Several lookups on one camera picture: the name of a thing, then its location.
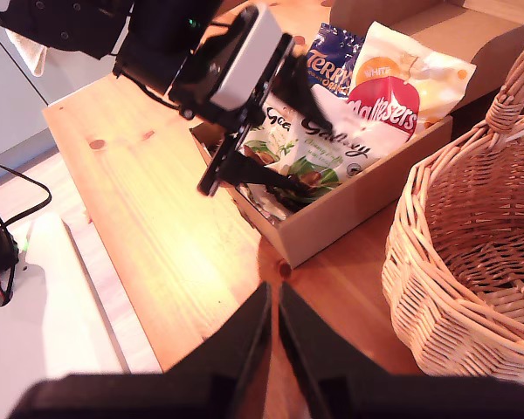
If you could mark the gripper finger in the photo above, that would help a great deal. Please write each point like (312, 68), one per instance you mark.
(240, 349)
(314, 349)
(253, 170)
(299, 89)

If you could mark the white green Galaxy egg bag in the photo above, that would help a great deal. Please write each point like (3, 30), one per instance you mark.
(336, 148)
(270, 135)

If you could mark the brown cardboard box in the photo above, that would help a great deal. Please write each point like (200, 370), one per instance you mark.
(332, 227)

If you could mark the woven wicker basket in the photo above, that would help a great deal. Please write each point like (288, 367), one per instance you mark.
(463, 218)

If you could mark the blue Terry's orange egg bag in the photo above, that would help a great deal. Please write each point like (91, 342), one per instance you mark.
(332, 61)

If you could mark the white red Maltesers bag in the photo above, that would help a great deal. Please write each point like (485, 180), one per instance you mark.
(401, 87)

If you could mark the white hanging cloth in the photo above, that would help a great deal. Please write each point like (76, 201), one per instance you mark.
(30, 57)

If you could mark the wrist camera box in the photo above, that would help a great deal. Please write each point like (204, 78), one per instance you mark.
(249, 57)

